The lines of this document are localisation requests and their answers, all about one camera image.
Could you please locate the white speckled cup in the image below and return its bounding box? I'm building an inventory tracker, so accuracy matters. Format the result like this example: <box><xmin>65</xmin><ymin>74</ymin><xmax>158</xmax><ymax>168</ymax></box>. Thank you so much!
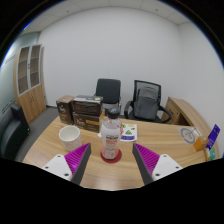
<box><xmin>58</xmin><ymin>124</ymin><xmax>83</xmax><ymax>153</ymax></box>

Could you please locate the purple pouch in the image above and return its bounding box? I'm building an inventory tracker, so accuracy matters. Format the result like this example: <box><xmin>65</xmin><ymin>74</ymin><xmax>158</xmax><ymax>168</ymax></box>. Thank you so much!
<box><xmin>205</xmin><ymin>123</ymin><xmax>222</xmax><ymax>150</ymax></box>

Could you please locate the brown carton with gold label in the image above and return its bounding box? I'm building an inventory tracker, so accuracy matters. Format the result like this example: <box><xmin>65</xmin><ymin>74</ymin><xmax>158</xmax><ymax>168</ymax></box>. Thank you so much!
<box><xmin>72</xmin><ymin>111</ymin><xmax>106</xmax><ymax>134</ymax></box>

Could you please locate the wooden glass-door shelf unit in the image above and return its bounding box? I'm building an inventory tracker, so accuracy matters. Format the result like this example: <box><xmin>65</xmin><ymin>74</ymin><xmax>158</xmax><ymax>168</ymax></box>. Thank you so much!
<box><xmin>13</xmin><ymin>44</ymin><xmax>48</xmax><ymax>125</ymax></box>

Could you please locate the flat round red coaster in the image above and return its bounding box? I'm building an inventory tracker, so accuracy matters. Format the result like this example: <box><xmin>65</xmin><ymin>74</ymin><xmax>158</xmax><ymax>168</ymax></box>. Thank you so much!
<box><xmin>100</xmin><ymin>148</ymin><xmax>123</xmax><ymax>164</ymax></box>

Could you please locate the clear plastic packet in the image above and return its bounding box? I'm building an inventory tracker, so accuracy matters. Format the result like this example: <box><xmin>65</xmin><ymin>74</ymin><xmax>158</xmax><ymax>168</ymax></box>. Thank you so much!
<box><xmin>179</xmin><ymin>125</ymin><xmax>201</xmax><ymax>145</ymax></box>

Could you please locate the grey backpack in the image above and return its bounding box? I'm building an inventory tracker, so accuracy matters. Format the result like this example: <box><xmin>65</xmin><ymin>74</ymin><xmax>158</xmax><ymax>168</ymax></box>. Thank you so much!
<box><xmin>134</xmin><ymin>86</ymin><xmax>159</xmax><ymax>121</ymax></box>

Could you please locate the wooden side desk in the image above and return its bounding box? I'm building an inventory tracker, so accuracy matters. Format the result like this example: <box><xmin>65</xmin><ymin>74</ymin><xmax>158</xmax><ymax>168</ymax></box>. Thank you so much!
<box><xmin>164</xmin><ymin>96</ymin><xmax>209</xmax><ymax>129</ymax></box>

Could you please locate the tall dark brown carton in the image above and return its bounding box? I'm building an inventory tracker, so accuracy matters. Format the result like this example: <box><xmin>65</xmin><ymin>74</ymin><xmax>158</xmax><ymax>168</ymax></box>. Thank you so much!
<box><xmin>55</xmin><ymin>94</ymin><xmax>76</xmax><ymax>125</ymax></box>

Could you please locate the black padded office chair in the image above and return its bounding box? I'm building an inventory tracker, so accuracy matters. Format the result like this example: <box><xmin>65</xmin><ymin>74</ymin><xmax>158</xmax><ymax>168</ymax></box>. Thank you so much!
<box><xmin>94</xmin><ymin>78</ymin><xmax>123</xmax><ymax>111</ymax></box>

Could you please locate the black sofa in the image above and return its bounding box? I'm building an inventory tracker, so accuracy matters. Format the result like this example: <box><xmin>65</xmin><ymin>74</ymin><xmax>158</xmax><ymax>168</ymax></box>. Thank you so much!
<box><xmin>0</xmin><ymin>103</ymin><xmax>31</xmax><ymax>161</ymax></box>

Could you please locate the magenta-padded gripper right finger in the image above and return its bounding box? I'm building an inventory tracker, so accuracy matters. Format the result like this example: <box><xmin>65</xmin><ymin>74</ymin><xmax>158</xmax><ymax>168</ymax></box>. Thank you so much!
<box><xmin>132</xmin><ymin>143</ymin><xmax>184</xmax><ymax>185</ymax></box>

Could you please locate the clear drink bottle black cap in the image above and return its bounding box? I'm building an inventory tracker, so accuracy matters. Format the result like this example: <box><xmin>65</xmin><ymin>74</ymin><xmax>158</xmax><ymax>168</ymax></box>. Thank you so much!
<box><xmin>100</xmin><ymin>107</ymin><xmax>124</xmax><ymax>160</ymax></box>

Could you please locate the white sticker sheet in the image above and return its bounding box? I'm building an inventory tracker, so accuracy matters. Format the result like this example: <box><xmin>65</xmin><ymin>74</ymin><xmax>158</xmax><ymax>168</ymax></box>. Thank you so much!
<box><xmin>119</xmin><ymin>123</ymin><xmax>138</xmax><ymax>143</ymax></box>

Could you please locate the black mesh office chair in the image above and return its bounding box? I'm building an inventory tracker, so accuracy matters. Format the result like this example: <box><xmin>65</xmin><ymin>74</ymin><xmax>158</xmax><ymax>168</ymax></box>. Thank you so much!
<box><xmin>123</xmin><ymin>79</ymin><xmax>173</xmax><ymax>124</ymax></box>

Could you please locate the flat black carton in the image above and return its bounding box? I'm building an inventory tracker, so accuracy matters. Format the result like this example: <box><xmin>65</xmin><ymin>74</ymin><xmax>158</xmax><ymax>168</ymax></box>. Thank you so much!
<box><xmin>72</xmin><ymin>94</ymin><xmax>104</xmax><ymax>117</ymax></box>

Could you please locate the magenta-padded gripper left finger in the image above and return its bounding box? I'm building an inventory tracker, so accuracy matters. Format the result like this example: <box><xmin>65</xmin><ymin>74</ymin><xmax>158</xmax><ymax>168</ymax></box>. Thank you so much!
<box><xmin>41</xmin><ymin>142</ymin><xmax>92</xmax><ymax>186</ymax></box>

